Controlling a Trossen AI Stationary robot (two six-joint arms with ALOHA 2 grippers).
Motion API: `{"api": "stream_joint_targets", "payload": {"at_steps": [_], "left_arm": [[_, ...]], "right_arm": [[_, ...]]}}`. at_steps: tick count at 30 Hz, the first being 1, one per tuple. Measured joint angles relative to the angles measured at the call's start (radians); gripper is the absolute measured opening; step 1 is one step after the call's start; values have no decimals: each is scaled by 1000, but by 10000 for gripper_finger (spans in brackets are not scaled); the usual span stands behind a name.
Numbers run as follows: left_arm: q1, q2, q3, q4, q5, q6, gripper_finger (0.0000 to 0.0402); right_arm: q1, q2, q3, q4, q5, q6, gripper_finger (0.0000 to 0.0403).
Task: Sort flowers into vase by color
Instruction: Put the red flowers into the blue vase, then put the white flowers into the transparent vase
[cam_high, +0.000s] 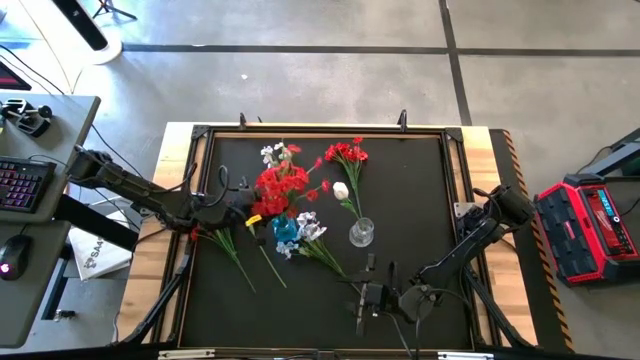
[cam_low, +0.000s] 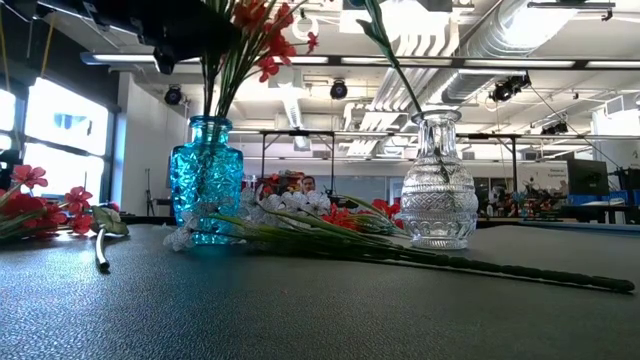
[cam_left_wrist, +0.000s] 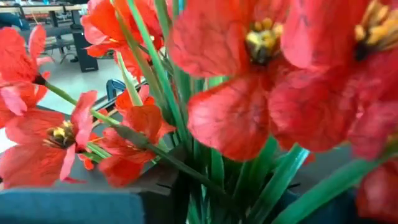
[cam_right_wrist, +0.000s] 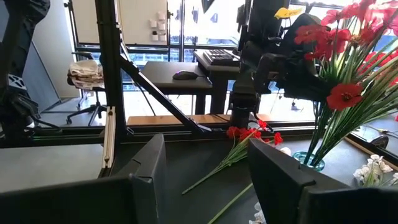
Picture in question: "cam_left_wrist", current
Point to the wooden top table black legs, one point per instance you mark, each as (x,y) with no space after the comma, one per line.
(46,9)

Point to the red blossom bunch with leaf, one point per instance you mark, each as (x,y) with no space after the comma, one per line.
(233,118)

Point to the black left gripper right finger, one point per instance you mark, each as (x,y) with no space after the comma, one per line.
(335,213)

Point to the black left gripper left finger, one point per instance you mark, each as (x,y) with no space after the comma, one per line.
(68,208)

